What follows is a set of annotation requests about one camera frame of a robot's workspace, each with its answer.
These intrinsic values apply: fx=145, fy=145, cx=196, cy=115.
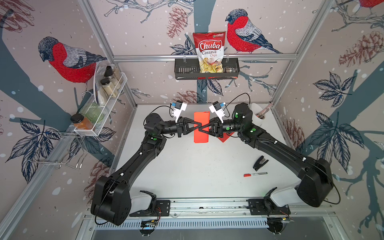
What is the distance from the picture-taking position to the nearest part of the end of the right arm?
1.98ft

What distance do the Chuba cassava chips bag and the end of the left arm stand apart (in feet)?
1.23

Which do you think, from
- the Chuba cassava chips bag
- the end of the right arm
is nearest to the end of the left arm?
the end of the right arm

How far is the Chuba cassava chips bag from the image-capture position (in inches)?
31.9
